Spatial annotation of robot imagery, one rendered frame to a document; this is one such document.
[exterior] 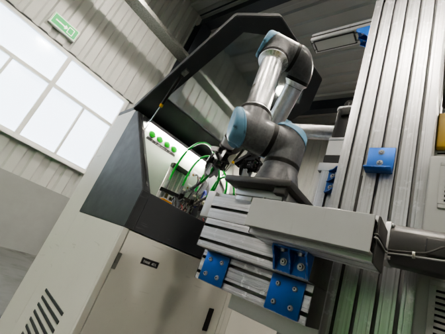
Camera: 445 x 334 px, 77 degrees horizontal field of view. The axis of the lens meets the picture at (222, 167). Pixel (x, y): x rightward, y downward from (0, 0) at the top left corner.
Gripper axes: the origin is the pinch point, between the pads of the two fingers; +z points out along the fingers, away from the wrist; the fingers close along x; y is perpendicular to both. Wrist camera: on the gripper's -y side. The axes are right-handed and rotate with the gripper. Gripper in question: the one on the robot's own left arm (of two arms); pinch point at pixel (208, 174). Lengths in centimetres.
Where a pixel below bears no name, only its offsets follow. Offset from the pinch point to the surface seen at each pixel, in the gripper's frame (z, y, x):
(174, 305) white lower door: 38, 50, -9
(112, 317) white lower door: 36, 57, -36
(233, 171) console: 10.4, -30.6, 33.2
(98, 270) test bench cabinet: 25, 45, -44
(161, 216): 8.4, 29.4, -25.3
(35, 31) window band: 83, -415, -161
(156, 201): 3.5, 26.4, -29.3
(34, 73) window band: 134, -377, -145
